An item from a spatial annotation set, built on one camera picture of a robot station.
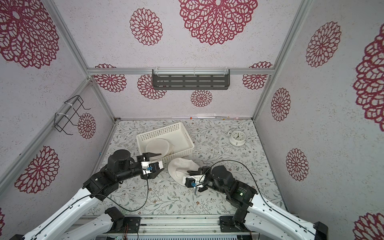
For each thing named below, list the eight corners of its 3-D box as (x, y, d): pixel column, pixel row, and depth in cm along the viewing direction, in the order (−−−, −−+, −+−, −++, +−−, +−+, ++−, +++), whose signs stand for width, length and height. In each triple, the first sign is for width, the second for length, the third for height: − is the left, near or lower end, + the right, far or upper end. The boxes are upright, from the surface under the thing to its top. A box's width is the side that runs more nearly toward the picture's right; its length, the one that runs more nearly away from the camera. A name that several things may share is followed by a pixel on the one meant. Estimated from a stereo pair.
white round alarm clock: (230, 147, 106) (231, 142, 103) (227, 134, 114) (229, 130, 110) (245, 147, 106) (247, 142, 102) (241, 134, 114) (243, 130, 110)
